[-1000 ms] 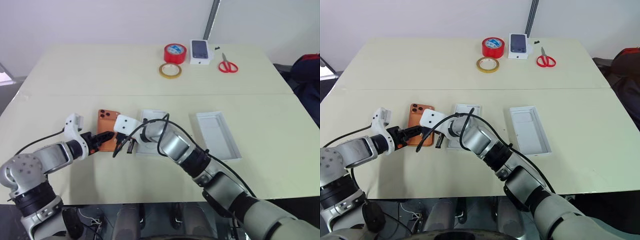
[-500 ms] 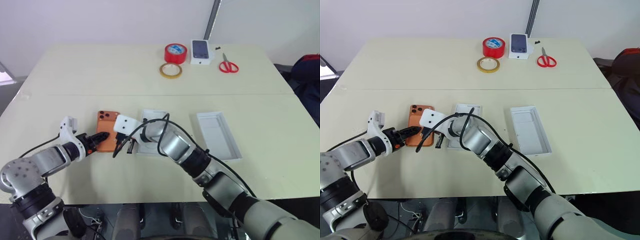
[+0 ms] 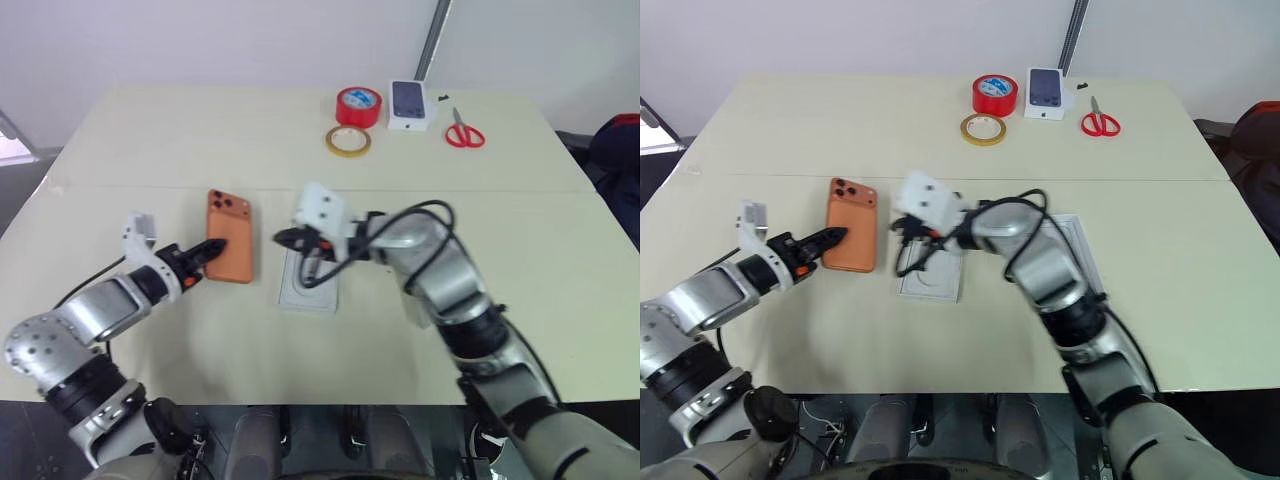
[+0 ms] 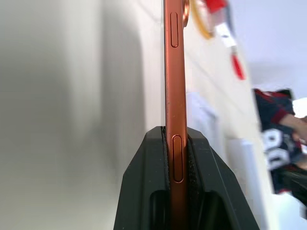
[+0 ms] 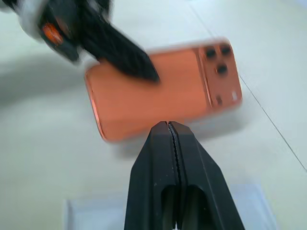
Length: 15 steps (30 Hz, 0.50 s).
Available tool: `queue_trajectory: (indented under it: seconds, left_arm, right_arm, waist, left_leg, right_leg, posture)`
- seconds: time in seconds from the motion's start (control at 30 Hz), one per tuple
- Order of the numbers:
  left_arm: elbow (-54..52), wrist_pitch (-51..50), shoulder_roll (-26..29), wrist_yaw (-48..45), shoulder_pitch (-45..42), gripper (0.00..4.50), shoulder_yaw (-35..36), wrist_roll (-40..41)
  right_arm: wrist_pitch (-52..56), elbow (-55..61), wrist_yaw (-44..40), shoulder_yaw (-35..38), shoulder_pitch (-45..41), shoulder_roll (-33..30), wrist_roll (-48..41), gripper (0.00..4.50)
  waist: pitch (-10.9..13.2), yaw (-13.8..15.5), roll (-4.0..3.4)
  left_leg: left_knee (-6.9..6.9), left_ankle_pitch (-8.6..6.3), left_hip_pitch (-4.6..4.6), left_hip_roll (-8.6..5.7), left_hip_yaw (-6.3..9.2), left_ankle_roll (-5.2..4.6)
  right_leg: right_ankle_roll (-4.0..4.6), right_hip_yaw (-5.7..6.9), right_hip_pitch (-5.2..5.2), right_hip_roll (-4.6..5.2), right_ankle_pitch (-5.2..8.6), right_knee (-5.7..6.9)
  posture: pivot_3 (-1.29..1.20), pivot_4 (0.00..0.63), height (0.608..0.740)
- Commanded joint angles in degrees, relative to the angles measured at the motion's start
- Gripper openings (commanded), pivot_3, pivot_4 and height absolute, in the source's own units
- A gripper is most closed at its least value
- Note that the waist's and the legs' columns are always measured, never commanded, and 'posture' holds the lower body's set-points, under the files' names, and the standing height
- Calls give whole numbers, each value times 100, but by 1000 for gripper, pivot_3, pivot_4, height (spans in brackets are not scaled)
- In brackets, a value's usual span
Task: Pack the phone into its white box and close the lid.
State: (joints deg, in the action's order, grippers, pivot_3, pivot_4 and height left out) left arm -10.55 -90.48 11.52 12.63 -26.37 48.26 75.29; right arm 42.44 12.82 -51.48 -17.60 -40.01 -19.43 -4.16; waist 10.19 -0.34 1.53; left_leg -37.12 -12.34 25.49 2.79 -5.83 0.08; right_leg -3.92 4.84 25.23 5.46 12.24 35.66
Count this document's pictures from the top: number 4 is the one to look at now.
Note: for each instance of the person in navy jersey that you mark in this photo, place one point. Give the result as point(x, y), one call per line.
point(275, 148)

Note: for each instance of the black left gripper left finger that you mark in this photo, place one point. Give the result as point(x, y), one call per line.
point(144, 182)

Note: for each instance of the white tag card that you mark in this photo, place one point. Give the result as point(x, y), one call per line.
point(225, 34)

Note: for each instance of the red tassel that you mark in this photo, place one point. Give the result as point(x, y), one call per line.
point(238, 64)

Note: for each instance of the copper orange smartphone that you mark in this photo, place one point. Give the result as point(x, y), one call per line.
point(175, 95)

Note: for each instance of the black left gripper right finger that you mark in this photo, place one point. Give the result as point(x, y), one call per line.
point(216, 191)

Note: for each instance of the red and white package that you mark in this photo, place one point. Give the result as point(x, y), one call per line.
point(216, 4)

